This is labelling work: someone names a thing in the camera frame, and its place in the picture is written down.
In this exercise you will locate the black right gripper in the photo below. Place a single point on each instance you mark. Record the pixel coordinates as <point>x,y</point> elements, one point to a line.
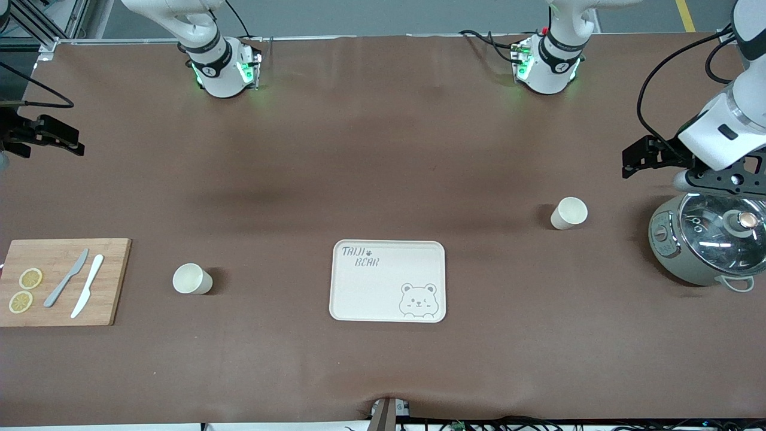
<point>13,133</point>

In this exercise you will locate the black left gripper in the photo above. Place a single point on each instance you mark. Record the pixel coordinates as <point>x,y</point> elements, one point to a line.
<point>668,152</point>

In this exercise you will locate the white IKEA cup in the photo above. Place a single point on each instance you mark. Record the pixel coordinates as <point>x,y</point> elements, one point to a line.
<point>570,212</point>
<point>190,279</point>

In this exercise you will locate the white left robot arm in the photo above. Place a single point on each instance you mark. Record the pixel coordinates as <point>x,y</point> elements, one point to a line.
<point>553,60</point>

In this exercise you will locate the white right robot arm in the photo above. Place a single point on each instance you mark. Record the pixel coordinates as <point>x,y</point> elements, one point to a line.
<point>218,72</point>

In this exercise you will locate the cream bear print tray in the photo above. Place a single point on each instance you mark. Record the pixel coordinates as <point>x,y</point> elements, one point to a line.
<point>383,287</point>

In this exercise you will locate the glass pot lid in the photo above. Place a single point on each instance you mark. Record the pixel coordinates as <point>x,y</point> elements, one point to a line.
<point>712,233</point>

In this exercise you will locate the grey pot with glass lid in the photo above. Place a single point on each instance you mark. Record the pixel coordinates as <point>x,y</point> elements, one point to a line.
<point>673,257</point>

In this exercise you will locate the grey plastic knife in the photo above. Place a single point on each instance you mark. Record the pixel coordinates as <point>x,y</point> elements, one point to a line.
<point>67,278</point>

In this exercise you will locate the lemon slice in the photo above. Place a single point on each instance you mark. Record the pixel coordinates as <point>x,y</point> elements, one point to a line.
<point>30,278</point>
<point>21,302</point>

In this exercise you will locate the white plastic knife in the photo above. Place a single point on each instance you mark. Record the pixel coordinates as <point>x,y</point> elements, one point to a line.
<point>90,281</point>

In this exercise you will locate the wooden cutting board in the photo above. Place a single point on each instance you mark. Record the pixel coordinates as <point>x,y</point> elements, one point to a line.
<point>114,281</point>

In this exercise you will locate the brown table cover mat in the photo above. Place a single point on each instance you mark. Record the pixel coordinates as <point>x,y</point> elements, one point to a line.
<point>383,149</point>

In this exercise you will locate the aluminium frame profile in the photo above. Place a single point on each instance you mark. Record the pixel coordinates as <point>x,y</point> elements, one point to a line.
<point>42,36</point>

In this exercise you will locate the metal table edge bracket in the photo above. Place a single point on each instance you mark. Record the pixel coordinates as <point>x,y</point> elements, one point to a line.
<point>386,416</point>

